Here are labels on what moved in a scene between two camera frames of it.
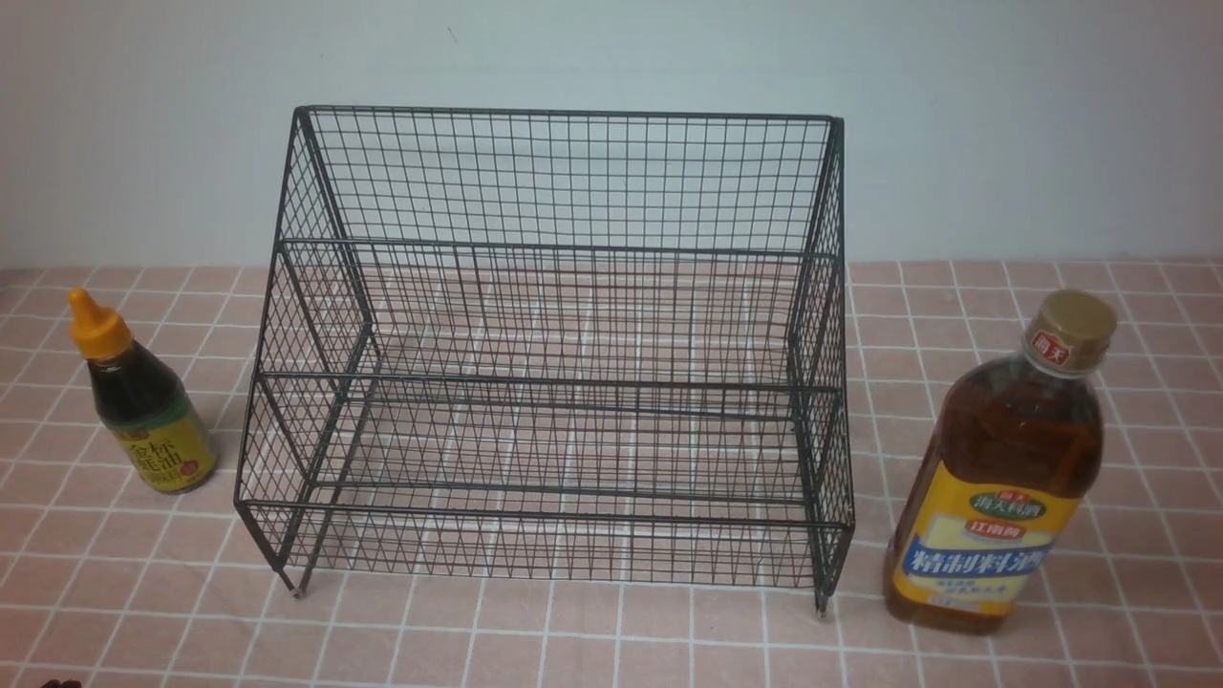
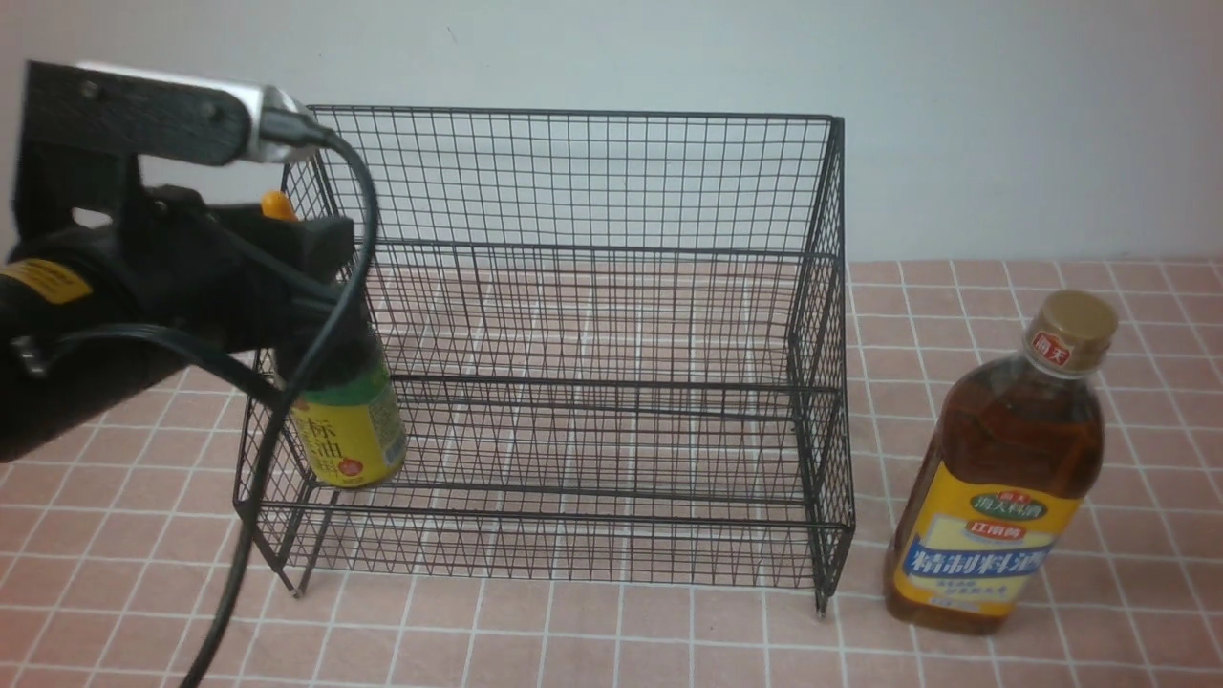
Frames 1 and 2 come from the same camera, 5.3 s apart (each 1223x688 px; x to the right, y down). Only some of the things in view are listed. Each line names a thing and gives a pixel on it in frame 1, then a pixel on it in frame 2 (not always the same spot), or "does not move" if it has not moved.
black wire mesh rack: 555,345 does not move
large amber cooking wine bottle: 1013,447 does not move
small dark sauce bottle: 160,442 → 351,435
